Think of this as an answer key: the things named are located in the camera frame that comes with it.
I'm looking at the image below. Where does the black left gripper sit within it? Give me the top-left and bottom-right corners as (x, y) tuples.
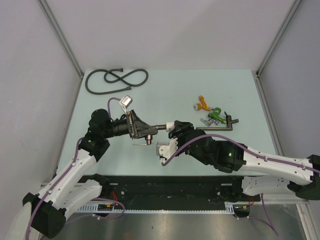
(103, 109), (158, 139)

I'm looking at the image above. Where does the white plastic pipe tee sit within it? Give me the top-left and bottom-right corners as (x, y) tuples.
(165, 121), (175, 132)

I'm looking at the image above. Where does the brushed steel water faucet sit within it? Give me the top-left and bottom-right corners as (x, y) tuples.
(133, 124), (167, 146)

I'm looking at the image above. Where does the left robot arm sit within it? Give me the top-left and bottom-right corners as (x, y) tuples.
(22, 109), (177, 239)

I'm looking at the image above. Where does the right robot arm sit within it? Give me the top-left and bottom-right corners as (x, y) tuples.
(168, 120), (320, 201)

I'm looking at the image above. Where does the orange faucet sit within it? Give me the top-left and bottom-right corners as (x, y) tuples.
(193, 95), (212, 112)

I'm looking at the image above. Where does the green faucet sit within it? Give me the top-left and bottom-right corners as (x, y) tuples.
(207, 107), (224, 122)

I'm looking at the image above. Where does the dark metal L-shaped faucet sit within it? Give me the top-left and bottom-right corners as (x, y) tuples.
(196, 112), (239, 132)

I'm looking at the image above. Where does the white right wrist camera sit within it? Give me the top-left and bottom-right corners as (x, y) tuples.
(156, 139), (179, 167)

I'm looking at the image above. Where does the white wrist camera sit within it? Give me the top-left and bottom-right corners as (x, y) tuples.
(119, 95), (133, 113)
(156, 139), (179, 167)

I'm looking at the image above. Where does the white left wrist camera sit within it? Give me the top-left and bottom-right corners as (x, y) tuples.
(119, 95), (133, 113)

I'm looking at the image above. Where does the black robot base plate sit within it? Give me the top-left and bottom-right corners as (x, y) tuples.
(78, 173), (261, 210)

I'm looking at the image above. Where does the grey coiled flexible hose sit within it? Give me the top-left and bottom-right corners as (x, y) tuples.
(85, 67), (149, 95)

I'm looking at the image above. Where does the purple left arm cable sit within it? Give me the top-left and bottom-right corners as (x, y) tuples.
(24, 96), (126, 240)

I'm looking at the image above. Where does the slotted grey cable duct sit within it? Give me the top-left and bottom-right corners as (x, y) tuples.
(76, 202), (250, 215)

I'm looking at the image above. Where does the left aluminium frame post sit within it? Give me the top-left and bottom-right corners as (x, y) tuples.
(37, 0), (84, 79)

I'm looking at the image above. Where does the aluminium frame post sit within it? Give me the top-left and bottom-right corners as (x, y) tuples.
(37, 0), (84, 79)
(255, 0), (304, 78)

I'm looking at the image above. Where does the right aluminium frame post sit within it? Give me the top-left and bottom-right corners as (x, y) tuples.
(255, 0), (304, 78)

